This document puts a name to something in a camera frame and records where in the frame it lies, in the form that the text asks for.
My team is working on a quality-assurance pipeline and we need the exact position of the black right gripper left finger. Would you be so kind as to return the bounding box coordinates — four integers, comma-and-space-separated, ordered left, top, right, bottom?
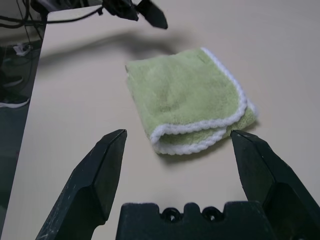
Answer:
34, 129, 128, 240

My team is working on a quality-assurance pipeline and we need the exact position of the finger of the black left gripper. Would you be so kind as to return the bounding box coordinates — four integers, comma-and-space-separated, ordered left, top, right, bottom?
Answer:
136, 0, 169, 30
102, 0, 140, 22

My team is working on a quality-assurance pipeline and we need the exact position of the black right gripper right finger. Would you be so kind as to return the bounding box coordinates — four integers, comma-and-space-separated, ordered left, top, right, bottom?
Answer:
229, 129, 320, 240

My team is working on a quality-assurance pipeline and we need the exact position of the green towel with white trim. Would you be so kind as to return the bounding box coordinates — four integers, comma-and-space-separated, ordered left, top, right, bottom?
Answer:
124, 46, 259, 156

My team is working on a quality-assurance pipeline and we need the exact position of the white power strip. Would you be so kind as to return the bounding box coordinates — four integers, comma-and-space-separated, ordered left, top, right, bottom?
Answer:
12, 42, 33, 56

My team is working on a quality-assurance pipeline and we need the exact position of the dark shoe with white sole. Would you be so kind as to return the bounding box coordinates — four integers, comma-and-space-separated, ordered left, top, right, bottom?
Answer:
0, 94, 31, 109

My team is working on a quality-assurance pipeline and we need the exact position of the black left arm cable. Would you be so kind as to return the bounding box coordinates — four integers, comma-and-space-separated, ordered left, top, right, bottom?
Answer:
0, 6, 105, 29

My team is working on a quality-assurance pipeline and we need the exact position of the black floor cable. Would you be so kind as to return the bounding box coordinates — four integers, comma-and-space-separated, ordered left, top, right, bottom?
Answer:
14, 0, 45, 83

